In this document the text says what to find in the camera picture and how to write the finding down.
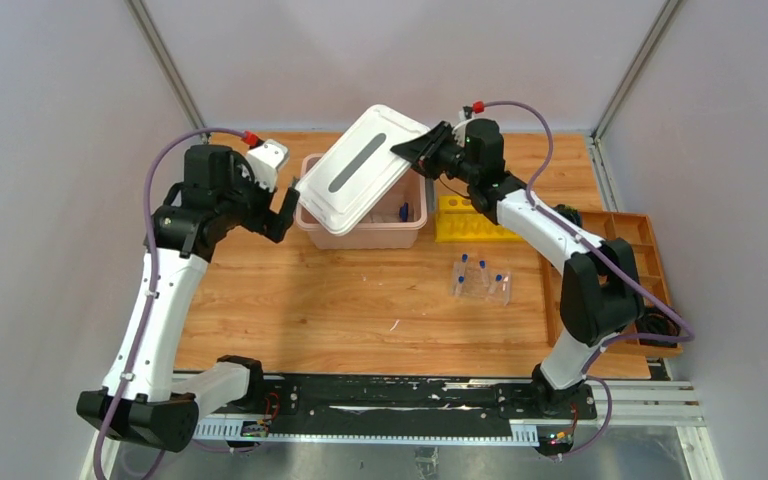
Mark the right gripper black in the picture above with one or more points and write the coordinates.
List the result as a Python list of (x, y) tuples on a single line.
[(425, 149)]

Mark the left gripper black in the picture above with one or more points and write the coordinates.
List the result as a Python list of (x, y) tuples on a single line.
[(272, 216)]

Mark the syringe with blue base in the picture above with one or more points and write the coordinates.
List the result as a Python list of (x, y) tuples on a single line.
[(392, 214)]

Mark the white bin lid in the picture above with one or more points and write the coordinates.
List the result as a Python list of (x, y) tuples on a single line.
[(358, 169)]

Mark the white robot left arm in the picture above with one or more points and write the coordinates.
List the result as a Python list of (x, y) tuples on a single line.
[(138, 402)]

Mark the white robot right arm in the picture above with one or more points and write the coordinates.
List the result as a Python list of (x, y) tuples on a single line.
[(600, 289)]

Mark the yellow test tube rack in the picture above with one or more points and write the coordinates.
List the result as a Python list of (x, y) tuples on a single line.
[(456, 221)]

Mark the pink plastic bin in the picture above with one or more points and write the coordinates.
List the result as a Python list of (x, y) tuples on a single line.
[(367, 234)]

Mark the clear well plate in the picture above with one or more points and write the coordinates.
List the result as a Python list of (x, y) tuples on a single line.
[(475, 279)]

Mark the wooden compartment tray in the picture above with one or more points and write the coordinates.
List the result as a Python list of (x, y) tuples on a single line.
[(636, 229)]

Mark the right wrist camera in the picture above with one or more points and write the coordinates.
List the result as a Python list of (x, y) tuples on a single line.
[(465, 122)]

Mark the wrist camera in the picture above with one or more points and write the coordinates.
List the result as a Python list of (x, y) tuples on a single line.
[(266, 162), (465, 122)]

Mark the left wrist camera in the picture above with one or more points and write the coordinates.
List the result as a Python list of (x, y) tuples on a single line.
[(266, 162)]

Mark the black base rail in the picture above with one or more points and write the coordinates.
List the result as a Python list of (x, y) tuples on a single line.
[(400, 410)]

